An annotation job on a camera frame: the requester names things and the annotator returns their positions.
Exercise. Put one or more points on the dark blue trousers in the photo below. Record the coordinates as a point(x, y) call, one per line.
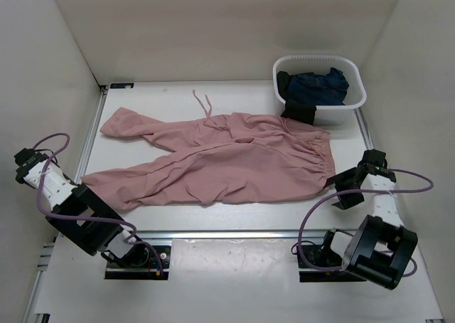
point(319, 90)

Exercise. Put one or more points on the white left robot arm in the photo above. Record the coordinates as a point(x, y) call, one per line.
point(80, 215)

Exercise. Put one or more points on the aluminium table edge rail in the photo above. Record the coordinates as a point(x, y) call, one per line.
point(229, 235)

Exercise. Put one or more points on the pink trousers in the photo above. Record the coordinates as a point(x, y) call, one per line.
point(230, 159)

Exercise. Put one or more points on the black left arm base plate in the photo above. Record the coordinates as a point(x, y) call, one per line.
point(140, 263)

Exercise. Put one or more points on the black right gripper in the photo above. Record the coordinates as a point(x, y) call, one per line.
point(340, 179)

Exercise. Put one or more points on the black trousers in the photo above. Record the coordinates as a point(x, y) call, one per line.
point(294, 110)

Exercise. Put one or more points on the white plastic basket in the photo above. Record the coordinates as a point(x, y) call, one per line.
point(321, 64)

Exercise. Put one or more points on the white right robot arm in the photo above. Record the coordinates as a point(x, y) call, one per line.
point(381, 248)

